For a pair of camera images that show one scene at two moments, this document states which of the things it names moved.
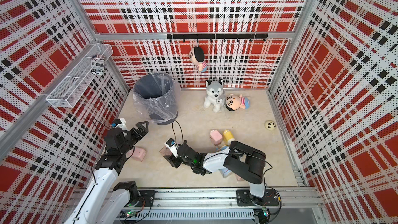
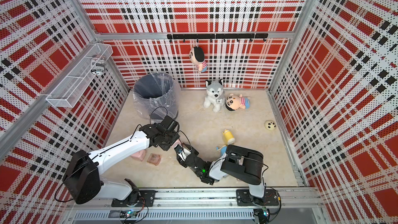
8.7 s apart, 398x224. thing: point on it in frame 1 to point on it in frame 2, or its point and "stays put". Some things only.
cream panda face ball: x=270 y=125 stays put
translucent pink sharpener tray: x=165 y=151 to x=154 y=159
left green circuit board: x=127 y=213 stays put
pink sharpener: x=139 y=153 stays put
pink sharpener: x=215 y=137 to x=178 y=142
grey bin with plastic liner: x=156 y=96 stays put
